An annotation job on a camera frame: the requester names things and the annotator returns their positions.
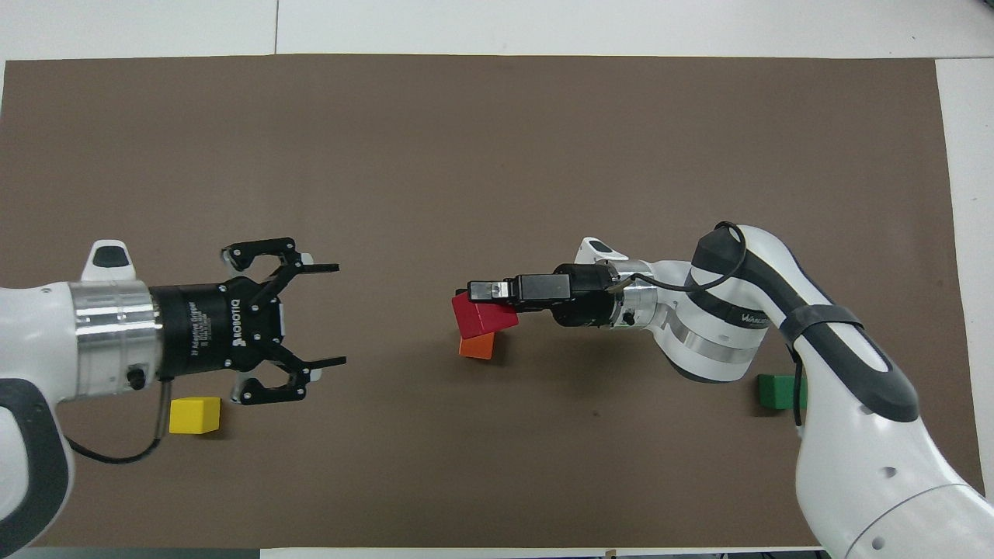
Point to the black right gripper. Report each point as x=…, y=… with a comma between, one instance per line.
x=594, y=299

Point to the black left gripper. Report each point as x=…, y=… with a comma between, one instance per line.
x=210, y=326

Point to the red block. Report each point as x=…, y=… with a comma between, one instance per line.
x=481, y=320

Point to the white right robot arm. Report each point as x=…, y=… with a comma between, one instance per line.
x=854, y=435

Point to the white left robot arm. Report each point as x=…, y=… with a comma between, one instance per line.
x=46, y=334

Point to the orange block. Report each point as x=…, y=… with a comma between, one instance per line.
x=477, y=349

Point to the yellow block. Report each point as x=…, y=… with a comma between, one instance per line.
x=194, y=415

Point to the green block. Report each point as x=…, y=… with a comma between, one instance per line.
x=775, y=392

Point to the brown table mat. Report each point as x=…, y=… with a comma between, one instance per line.
x=466, y=155

